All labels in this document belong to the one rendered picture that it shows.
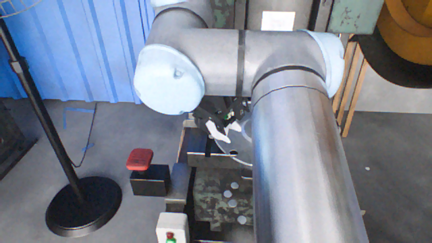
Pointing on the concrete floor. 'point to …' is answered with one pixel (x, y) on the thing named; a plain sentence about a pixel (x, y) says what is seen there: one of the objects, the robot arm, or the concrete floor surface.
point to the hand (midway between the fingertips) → (220, 133)
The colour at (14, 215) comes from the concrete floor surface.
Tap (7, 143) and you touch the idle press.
